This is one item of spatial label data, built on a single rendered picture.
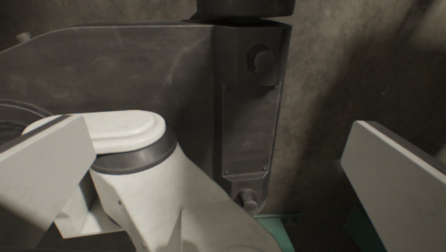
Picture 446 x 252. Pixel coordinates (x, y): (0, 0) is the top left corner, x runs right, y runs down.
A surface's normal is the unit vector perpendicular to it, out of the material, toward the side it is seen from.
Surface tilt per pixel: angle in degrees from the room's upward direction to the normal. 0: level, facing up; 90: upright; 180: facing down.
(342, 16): 0
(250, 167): 0
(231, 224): 115
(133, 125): 90
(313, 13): 0
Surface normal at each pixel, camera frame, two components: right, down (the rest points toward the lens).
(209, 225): -0.07, -0.99
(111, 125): 0.01, -0.87
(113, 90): 0.17, 0.49
